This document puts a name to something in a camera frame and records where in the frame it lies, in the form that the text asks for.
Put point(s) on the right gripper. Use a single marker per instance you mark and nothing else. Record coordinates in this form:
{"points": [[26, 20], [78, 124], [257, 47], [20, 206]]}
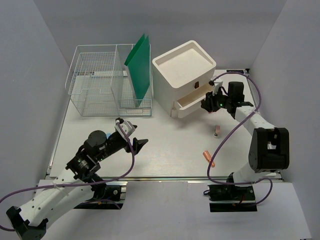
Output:
{"points": [[209, 106]]}

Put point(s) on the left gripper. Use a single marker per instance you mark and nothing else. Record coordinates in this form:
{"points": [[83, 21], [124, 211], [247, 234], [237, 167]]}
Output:
{"points": [[138, 144]]}

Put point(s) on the white drawer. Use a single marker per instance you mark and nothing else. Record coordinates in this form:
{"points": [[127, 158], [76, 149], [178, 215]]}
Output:
{"points": [[193, 98]]}

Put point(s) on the pink correction tape dispenser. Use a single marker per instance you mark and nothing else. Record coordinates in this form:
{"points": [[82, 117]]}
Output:
{"points": [[217, 131]]}

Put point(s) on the white drawer cabinet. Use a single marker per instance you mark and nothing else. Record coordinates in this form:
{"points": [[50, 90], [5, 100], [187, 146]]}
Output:
{"points": [[179, 72]]}

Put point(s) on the orange transparent lead case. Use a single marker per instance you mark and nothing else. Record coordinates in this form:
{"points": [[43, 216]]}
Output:
{"points": [[208, 158]]}

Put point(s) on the green plastic folder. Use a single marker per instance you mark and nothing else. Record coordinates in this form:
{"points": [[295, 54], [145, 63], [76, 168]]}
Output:
{"points": [[137, 66]]}

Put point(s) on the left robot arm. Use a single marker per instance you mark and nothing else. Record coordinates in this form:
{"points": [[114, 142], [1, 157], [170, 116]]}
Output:
{"points": [[77, 183]]}

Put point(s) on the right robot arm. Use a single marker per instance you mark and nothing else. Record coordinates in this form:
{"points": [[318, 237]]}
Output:
{"points": [[269, 150]]}

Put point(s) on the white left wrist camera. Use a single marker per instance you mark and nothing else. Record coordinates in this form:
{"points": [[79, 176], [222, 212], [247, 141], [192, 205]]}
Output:
{"points": [[120, 126]]}

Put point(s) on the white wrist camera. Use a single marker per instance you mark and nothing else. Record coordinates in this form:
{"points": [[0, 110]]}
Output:
{"points": [[120, 126], [215, 83]]}

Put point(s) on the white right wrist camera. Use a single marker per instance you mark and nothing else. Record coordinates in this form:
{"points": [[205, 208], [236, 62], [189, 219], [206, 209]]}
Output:
{"points": [[215, 83]]}

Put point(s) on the white wire mesh organizer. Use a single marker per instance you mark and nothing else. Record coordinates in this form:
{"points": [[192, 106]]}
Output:
{"points": [[98, 84]]}

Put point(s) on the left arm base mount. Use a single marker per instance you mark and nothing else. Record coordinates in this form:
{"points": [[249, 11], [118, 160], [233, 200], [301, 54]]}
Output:
{"points": [[111, 197]]}

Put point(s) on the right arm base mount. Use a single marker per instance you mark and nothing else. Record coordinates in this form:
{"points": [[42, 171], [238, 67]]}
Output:
{"points": [[230, 198]]}

